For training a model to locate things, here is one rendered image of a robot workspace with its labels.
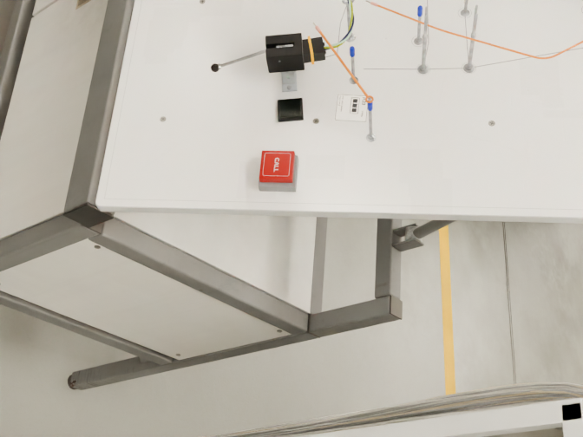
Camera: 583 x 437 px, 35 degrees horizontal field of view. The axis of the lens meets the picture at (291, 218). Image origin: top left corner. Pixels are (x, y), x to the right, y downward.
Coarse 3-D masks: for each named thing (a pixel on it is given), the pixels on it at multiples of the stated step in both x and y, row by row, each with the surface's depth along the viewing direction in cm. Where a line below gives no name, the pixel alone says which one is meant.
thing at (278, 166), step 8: (264, 152) 139; (272, 152) 139; (280, 152) 138; (288, 152) 138; (264, 160) 138; (272, 160) 138; (280, 160) 138; (288, 160) 138; (264, 168) 137; (272, 168) 137; (280, 168) 137; (288, 168) 137; (264, 176) 137; (272, 176) 137; (280, 176) 136; (288, 176) 136
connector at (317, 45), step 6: (306, 42) 142; (312, 42) 142; (318, 42) 142; (306, 48) 141; (312, 48) 141; (318, 48) 141; (306, 54) 141; (318, 54) 141; (324, 54) 141; (306, 60) 142; (318, 60) 142
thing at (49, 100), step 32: (64, 0) 187; (96, 0) 177; (32, 32) 192; (64, 32) 181; (96, 32) 171; (32, 64) 185; (64, 64) 175; (32, 96) 179; (64, 96) 170; (32, 128) 173; (64, 128) 165; (0, 160) 177; (32, 160) 168; (64, 160) 160; (0, 192) 172; (32, 192) 163; (64, 192) 155; (0, 224) 167; (32, 224) 159
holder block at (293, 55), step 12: (276, 36) 142; (288, 36) 141; (300, 36) 141; (276, 48) 140; (288, 48) 140; (300, 48) 140; (276, 60) 140; (288, 60) 141; (300, 60) 141; (276, 72) 143
